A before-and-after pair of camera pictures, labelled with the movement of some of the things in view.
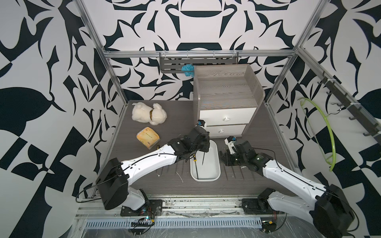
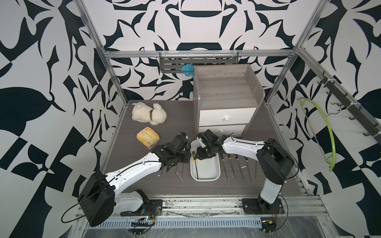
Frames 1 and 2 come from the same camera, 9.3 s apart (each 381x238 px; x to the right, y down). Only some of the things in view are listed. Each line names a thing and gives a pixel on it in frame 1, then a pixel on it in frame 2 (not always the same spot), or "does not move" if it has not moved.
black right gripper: x=225 y=159 to x=200 y=155
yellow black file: x=195 y=160 does not move
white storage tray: x=207 y=168 does not move
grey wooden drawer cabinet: x=227 y=96 does not move
